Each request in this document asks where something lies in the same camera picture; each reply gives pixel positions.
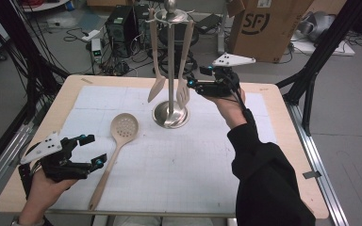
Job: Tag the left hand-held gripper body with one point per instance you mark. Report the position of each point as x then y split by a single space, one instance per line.
61 166

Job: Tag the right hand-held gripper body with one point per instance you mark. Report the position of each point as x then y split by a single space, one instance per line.
223 84

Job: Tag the beige slotted spatula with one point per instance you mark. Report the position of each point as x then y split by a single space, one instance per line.
183 94

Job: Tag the beige solid spatula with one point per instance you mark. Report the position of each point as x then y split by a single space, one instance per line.
155 88

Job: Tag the steel utensil stand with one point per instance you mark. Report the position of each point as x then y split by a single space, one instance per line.
170 116

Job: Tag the beige perforated skimmer spoon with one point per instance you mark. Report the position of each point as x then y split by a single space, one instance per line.
125 127

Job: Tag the person's right hand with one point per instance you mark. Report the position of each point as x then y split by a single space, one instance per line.
232 109

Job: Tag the person's left hand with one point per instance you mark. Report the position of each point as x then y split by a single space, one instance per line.
42 197

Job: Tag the black round stool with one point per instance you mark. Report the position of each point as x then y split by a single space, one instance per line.
177 39

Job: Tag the black laptop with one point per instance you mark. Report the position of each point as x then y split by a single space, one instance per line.
208 22

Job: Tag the large cardboard box black logo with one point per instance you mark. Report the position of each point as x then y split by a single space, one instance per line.
264 34

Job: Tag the white grid mat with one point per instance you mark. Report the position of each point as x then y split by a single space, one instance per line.
169 163

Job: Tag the grey wristwatch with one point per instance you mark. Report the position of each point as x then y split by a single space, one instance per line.
17 222

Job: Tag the plain black computer tower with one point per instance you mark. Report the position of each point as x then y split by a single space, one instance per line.
142 25

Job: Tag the black computer tower green label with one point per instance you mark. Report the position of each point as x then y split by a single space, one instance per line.
121 34

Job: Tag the white adapter box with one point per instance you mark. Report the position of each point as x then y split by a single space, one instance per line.
96 50

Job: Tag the white power strip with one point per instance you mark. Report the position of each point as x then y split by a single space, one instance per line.
91 35

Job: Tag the grey machine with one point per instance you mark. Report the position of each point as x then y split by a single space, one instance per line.
315 25

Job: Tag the white base board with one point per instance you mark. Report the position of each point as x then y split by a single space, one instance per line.
342 48

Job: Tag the grey tape piece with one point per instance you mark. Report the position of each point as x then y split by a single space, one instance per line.
311 174

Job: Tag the round white table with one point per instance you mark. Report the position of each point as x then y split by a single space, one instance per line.
44 4

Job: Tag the aluminium frame rail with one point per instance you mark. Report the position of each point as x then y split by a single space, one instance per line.
320 169
0 163

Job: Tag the black frame post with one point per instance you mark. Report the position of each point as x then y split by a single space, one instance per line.
326 40
19 40

